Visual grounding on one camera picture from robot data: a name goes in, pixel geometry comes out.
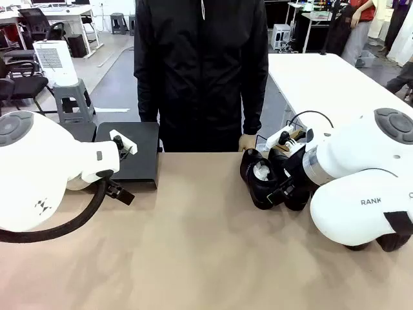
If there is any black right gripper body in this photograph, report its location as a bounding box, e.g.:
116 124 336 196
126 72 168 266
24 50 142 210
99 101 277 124
283 149 316 198

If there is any person's left forearm black sleeve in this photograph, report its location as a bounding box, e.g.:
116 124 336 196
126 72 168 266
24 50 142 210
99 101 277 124
241 77 268 136

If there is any person's right forearm black sleeve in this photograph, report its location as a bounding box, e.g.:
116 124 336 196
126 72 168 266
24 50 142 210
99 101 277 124
137 74 161 123

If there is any wide black metal stand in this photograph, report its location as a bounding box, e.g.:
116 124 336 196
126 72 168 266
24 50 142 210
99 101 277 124
95 121 161 191

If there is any narrow black metal stand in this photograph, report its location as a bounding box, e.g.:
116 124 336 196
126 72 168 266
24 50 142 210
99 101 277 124
59 121 97 143

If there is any person's left hand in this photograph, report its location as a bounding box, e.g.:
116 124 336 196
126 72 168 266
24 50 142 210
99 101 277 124
237 132 258 152

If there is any brown cardboard box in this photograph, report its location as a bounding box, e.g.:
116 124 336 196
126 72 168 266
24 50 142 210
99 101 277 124
283 127 307 152

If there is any white folding table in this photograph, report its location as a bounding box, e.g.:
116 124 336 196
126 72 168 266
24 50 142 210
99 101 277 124
267 53 413 136

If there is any grey plastic step stool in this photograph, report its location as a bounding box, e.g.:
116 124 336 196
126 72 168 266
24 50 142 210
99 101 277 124
52 79 97 124

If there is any grey plastic bin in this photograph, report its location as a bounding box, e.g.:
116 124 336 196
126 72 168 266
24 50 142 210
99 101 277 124
354 50 377 68

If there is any person in black jacket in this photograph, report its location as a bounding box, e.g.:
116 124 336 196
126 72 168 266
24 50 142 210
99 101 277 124
133 0 269 153

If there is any white computer case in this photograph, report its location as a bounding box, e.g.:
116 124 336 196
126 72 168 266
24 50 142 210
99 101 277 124
273 23 293 51

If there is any person's dark trouser leg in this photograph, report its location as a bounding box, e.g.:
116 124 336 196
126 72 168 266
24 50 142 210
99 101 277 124
385 61 413 104

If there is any black hanging apron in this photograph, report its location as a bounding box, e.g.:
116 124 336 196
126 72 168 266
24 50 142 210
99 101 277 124
325 3 356 56

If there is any white air purifier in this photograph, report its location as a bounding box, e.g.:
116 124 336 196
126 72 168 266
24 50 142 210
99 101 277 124
33 40 79 87

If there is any black armrest office chair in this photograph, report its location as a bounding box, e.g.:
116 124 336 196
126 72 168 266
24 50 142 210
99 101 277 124
0 48 54 112

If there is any person in red shirt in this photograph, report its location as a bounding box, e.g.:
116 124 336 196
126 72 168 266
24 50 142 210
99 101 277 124
341 0 378 67

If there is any white table with black panel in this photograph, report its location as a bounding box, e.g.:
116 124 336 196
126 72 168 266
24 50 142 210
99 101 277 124
287 1 343 54

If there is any black box under desk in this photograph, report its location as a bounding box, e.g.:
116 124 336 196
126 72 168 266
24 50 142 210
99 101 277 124
66 34 88 58

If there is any person in dark clothes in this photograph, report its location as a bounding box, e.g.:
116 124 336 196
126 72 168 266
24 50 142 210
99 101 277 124
383 0 413 62

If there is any white office desk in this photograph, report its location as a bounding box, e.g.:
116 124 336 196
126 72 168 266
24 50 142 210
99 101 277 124
0 5 104 59

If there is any black mesh office chair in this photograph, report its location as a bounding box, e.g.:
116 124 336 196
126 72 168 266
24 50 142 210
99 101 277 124
17 8 68 45

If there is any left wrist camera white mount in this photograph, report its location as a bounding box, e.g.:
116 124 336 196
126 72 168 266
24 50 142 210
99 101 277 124
108 129 139 156

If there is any thin black camera cable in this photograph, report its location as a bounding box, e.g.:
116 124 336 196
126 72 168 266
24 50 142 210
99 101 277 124
285 110 335 130

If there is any black velcro strap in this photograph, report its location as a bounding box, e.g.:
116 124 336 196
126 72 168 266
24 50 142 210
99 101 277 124
383 211 413 234

